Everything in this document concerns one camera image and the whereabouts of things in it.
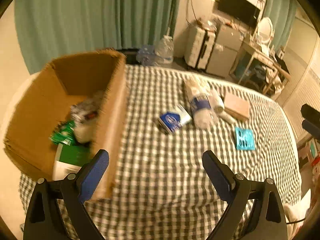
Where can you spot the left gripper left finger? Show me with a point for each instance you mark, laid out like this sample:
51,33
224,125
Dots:
43,219

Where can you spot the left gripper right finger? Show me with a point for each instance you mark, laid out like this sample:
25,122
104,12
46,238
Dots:
267,217

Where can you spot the teal pill blister pack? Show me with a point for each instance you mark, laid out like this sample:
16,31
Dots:
244,139

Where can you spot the clear plastic water bottle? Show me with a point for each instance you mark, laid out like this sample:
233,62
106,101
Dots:
198,93

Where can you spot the green white packet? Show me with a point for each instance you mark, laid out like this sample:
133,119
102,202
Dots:
63,133

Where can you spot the checkered bed sheet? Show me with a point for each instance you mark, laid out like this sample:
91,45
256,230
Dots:
162,190

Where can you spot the brown cardboard box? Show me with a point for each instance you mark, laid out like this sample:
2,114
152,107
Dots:
63,82

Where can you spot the white cream tube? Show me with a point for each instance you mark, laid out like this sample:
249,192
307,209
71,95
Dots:
226,117

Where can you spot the flat tan cardboard box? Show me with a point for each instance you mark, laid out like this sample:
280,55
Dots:
237,107

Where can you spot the blue white medicine box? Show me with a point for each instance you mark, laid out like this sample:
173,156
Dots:
174,119

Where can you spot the white dressing table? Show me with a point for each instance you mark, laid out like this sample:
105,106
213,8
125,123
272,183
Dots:
257,71

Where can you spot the grey mini fridge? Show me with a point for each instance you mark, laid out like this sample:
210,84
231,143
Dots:
227,44

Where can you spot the white oval vanity mirror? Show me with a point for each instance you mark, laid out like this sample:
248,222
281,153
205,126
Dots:
265,31

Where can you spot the white suitcase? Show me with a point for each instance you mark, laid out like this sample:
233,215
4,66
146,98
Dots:
199,47

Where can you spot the large clear water jug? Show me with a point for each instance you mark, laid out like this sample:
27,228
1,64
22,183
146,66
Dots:
164,51

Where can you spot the green curtain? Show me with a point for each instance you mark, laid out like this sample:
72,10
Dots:
48,29
281,13

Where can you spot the black wall television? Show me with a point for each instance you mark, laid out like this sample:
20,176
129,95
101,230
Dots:
242,10

